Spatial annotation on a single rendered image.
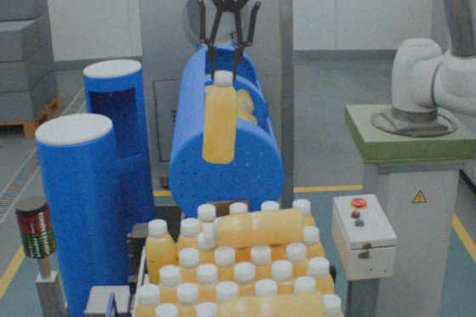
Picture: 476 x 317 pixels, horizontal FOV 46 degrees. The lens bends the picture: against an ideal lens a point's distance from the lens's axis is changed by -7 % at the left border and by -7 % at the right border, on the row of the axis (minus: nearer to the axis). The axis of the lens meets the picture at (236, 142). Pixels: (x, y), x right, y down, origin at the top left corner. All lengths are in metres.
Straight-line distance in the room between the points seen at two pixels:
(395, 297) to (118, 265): 1.01
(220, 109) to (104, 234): 1.00
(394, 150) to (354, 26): 5.05
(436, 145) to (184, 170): 0.78
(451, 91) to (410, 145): 0.21
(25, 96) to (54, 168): 3.03
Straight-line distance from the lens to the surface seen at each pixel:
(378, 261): 1.27
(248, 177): 1.49
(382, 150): 1.80
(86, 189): 2.05
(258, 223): 1.18
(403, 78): 1.87
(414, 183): 1.91
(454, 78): 1.75
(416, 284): 2.12
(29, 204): 1.10
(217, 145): 1.30
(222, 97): 1.27
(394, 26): 6.90
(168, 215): 3.31
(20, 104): 5.09
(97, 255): 2.18
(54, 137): 2.05
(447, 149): 1.86
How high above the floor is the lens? 1.74
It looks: 22 degrees down
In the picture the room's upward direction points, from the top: 2 degrees counter-clockwise
